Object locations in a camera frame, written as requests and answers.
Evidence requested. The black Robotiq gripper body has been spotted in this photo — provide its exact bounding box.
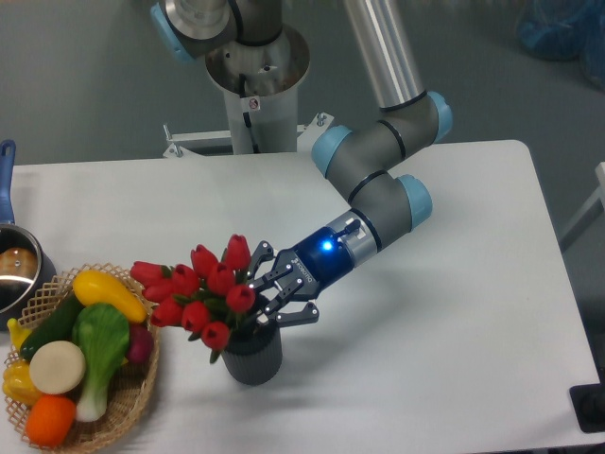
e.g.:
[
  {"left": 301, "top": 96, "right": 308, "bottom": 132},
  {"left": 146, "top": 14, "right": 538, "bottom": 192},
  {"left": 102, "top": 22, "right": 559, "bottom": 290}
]
[{"left": 272, "top": 227, "right": 354, "bottom": 302}]

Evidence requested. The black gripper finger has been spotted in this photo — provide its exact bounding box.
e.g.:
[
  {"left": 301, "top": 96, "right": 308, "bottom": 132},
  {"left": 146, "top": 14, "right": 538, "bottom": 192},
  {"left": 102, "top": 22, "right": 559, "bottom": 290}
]
[
  {"left": 246, "top": 239, "right": 294, "bottom": 294},
  {"left": 254, "top": 278, "right": 320, "bottom": 328}
]

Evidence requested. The red tulip bouquet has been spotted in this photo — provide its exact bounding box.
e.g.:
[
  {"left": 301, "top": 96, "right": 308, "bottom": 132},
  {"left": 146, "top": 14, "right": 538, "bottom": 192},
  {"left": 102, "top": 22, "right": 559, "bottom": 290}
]
[{"left": 130, "top": 234, "right": 257, "bottom": 363}]

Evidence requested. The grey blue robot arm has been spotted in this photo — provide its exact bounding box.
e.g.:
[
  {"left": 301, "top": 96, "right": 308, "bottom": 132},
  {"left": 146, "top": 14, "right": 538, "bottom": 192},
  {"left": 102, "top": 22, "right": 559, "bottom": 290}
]
[{"left": 150, "top": 1, "right": 452, "bottom": 326}]

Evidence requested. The dark grey ribbed vase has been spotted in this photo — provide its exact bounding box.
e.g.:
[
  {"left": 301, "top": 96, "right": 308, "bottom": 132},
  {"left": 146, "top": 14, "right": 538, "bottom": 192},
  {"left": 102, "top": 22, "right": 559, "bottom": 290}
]
[{"left": 221, "top": 321, "right": 283, "bottom": 386}]

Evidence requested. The purple red radish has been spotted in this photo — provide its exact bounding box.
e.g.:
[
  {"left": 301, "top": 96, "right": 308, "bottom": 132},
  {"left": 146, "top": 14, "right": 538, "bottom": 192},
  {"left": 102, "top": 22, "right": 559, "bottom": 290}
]
[{"left": 126, "top": 324, "right": 154, "bottom": 364}]

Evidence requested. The green bok choy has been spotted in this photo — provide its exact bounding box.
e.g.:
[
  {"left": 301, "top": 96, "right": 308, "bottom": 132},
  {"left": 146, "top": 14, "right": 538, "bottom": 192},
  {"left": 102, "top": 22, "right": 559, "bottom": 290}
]
[{"left": 72, "top": 303, "right": 130, "bottom": 423}]

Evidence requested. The yellow squash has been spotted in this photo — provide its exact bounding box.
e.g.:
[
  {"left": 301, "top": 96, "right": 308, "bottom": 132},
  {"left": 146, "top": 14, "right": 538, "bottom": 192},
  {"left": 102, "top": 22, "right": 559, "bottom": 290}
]
[{"left": 72, "top": 270, "right": 147, "bottom": 323}]

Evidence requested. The woven wicker basket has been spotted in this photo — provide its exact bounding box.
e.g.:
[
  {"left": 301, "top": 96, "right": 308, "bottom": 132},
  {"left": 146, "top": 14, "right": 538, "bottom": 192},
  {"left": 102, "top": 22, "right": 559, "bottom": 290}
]
[{"left": 1, "top": 264, "right": 160, "bottom": 453}]

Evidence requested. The dark green cucumber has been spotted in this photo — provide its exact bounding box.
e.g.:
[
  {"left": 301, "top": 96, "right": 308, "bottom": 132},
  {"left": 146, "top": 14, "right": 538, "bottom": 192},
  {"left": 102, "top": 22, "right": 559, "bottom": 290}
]
[{"left": 19, "top": 293, "right": 84, "bottom": 361}]

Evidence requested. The round cream bun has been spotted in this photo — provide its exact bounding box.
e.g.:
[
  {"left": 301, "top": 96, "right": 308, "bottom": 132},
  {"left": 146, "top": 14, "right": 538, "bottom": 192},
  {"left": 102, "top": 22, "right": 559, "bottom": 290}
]
[{"left": 29, "top": 340, "right": 86, "bottom": 394}]

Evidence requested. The orange fruit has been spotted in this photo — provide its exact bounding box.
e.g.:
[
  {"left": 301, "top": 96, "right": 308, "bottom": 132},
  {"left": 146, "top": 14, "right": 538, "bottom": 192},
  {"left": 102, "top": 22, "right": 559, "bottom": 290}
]
[{"left": 25, "top": 394, "right": 76, "bottom": 447}]

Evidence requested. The yellow bell pepper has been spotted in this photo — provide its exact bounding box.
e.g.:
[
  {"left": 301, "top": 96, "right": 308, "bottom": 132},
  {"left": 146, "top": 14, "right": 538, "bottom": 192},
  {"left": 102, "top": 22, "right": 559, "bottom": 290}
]
[{"left": 3, "top": 359, "right": 43, "bottom": 407}]

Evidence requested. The black device at edge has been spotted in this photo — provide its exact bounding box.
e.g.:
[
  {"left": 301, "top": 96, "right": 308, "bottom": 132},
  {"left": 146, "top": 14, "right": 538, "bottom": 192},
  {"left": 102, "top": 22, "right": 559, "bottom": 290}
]
[{"left": 569, "top": 384, "right": 604, "bottom": 433}]

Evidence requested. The blue plastic bag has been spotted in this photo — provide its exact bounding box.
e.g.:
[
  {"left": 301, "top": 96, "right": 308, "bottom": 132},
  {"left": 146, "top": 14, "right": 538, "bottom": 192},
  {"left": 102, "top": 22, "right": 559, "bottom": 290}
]
[{"left": 514, "top": 1, "right": 604, "bottom": 90}]

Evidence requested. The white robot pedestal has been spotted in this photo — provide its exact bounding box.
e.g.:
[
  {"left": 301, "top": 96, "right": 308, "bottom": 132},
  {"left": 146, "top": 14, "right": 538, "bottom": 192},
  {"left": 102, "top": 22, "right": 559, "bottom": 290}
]
[{"left": 164, "top": 25, "right": 335, "bottom": 157}]

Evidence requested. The blue handled saucepan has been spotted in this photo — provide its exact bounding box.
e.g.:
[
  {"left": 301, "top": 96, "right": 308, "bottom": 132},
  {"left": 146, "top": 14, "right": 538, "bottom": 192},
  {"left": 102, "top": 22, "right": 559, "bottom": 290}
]
[{"left": 1, "top": 139, "right": 56, "bottom": 332}]

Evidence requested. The white frame at right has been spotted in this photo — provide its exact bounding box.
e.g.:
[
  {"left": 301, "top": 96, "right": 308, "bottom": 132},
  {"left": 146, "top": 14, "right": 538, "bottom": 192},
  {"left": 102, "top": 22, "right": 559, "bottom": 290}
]
[{"left": 559, "top": 162, "right": 604, "bottom": 253}]

